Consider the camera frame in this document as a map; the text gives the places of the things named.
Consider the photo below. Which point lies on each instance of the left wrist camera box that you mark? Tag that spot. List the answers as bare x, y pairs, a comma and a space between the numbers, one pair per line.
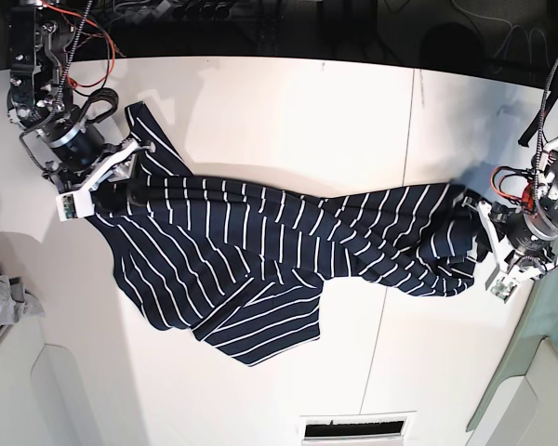
501, 285

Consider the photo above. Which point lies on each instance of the grey dark clothes pile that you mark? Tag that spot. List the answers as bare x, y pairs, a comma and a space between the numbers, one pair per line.
16, 302

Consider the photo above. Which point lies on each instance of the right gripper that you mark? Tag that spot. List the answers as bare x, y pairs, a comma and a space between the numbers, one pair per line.
81, 152

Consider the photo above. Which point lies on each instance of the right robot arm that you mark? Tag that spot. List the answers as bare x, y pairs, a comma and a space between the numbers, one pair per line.
43, 38

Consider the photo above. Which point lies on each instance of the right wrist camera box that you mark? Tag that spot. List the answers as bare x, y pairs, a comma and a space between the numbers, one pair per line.
74, 205

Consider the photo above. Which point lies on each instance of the table cable slot opening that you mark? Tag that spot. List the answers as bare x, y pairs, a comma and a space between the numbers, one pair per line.
356, 429

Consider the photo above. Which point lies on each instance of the navy white striped t-shirt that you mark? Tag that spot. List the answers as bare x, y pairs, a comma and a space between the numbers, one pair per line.
243, 266

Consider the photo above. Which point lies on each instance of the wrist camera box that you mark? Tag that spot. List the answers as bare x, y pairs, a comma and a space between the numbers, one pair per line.
501, 285
74, 205

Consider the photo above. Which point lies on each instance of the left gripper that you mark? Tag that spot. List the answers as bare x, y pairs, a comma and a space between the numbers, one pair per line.
524, 245

